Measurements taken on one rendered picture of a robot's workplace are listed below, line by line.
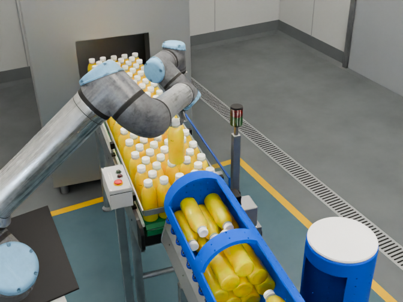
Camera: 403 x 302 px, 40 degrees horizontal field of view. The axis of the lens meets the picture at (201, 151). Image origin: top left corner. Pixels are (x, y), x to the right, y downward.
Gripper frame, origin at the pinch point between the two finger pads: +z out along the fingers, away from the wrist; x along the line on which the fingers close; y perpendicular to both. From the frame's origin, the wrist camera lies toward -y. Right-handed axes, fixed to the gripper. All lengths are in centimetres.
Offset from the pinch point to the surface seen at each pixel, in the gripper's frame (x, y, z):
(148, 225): -16.5, 8.3, 46.3
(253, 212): 36, 7, 53
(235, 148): 37, -22, 34
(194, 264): -11, 61, 24
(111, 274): -29, -60, 138
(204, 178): 4.4, 26.3, 12.7
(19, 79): -70, -386, 142
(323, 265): 40, 65, 36
